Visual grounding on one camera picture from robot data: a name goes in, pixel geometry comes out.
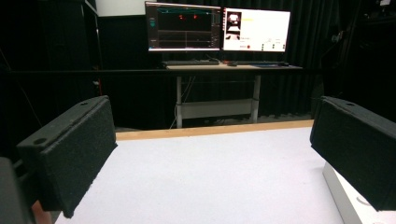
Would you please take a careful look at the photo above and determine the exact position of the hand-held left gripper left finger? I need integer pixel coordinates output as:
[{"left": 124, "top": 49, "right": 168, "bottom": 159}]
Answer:
[{"left": 16, "top": 95, "right": 119, "bottom": 219}]

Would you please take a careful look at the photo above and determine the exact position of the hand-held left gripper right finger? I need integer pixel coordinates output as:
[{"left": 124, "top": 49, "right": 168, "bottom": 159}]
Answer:
[{"left": 309, "top": 95, "right": 396, "bottom": 212}]

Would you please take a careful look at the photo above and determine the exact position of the white box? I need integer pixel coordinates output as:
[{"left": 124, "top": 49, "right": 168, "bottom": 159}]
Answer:
[{"left": 322, "top": 161, "right": 396, "bottom": 224}]

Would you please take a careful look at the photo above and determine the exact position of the wooden desk with metal legs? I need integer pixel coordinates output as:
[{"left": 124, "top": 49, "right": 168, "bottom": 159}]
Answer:
[{"left": 162, "top": 63, "right": 304, "bottom": 129}]

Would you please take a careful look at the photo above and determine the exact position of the black keyboard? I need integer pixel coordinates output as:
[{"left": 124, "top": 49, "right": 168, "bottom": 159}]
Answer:
[{"left": 162, "top": 59, "right": 220, "bottom": 66}]

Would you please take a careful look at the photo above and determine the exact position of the white-screen computer monitor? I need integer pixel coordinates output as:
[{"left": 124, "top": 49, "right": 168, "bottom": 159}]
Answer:
[{"left": 221, "top": 7, "right": 291, "bottom": 53}]

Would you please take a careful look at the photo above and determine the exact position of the dark-screen computer monitor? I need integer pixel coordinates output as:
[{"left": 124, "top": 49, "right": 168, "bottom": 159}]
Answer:
[{"left": 145, "top": 1, "right": 222, "bottom": 52}]

